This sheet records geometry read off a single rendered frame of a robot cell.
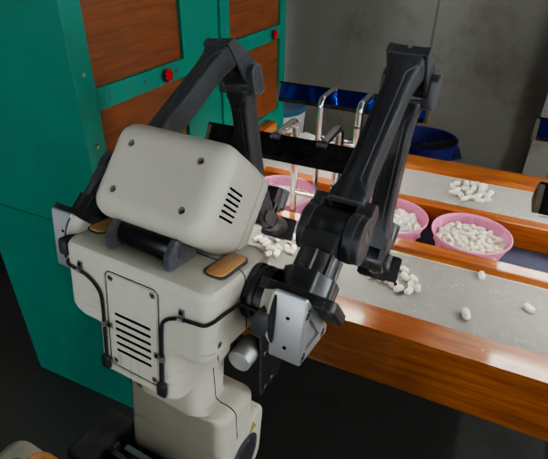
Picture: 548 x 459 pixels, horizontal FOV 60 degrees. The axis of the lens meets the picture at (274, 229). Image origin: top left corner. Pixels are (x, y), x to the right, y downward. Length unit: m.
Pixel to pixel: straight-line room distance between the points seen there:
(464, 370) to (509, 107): 2.51
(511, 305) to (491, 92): 2.23
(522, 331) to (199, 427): 0.91
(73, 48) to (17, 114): 0.31
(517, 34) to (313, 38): 1.38
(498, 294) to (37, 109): 1.42
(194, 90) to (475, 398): 1.01
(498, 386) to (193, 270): 0.88
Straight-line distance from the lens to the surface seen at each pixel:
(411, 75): 0.88
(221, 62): 1.09
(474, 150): 3.68
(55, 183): 1.58
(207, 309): 0.63
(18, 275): 2.03
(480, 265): 1.61
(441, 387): 1.36
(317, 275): 0.66
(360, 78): 3.74
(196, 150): 0.66
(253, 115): 1.19
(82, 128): 1.39
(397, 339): 1.28
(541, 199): 1.37
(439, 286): 1.52
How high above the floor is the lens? 1.63
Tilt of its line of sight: 32 degrees down
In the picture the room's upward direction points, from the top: 1 degrees clockwise
